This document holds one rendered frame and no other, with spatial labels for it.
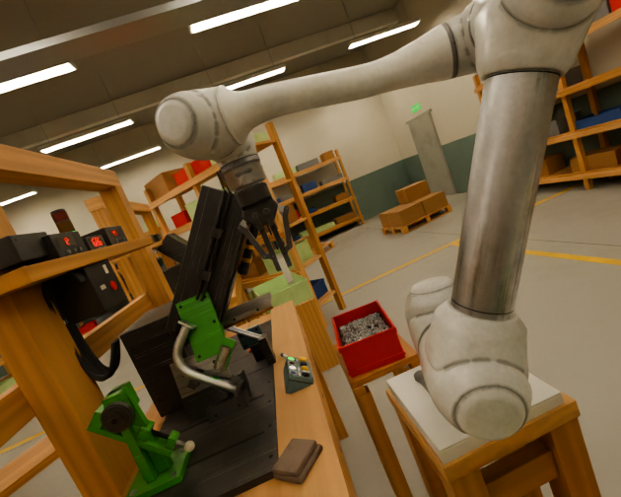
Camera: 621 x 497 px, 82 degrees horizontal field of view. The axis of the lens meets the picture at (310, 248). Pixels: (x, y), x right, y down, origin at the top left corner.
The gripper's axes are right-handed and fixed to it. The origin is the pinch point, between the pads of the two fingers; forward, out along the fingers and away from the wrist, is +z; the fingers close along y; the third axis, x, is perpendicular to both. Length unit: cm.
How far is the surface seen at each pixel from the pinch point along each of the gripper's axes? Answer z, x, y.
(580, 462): 61, -19, 42
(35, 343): -5, 13, -66
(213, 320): 13.7, 37.8, -29.7
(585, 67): -25, 374, 472
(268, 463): 41.1, -3.4, -21.6
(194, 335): 16, 37, -37
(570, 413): 49, -19, 43
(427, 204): 100, 586, 295
